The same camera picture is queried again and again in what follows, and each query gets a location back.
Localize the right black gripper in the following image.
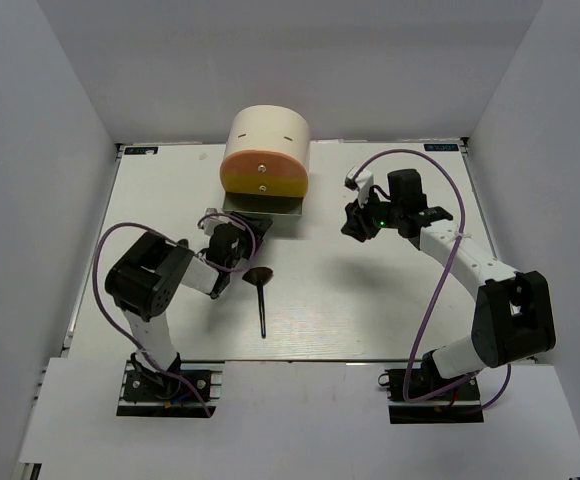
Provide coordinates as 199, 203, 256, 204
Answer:
341, 186, 403, 243

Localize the yellow drawer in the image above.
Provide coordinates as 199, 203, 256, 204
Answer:
220, 174, 309, 198

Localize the black fan makeup brush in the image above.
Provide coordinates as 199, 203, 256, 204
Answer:
242, 266, 273, 339

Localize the orange top drawer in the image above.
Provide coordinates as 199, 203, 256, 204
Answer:
220, 149, 308, 177

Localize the cream round drawer organizer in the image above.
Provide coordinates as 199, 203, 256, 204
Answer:
224, 105, 311, 168

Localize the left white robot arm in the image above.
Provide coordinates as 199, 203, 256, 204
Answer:
104, 209, 273, 399

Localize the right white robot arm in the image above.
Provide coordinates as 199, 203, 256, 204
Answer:
342, 169, 556, 399

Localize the blue label sticker right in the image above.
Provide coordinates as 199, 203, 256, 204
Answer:
423, 143, 459, 152

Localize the blue label sticker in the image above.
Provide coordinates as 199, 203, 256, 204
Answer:
124, 146, 159, 155
423, 143, 459, 152

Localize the blue label sticker left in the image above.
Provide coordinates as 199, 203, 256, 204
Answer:
124, 146, 159, 155

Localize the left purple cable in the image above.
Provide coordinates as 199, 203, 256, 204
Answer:
92, 212, 261, 417

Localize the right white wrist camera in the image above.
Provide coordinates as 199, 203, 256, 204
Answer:
344, 167, 374, 207

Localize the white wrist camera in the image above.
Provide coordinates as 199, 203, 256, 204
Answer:
198, 208, 230, 237
344, 167, 374, 207

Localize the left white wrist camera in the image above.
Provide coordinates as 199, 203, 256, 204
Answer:
198, 208, 230, 237

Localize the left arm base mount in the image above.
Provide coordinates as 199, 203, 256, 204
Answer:
116, 361, 224, 419

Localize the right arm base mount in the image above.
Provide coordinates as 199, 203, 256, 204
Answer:
378, 368, 484, 425

